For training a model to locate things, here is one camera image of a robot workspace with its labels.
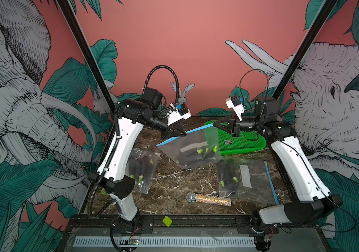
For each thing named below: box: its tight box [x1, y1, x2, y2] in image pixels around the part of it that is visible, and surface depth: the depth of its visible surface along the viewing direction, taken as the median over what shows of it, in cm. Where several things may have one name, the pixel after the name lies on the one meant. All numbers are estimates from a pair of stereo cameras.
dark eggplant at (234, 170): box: [228, 162, 240, 184], surface depth 90 cm
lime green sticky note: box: [162, 215, 173, 228], surface depth 76 cm
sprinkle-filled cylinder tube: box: [186, 192, 232, 206], surface depth 80 cm
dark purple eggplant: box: [218, 162, 230, 188], surface depth 90 cm
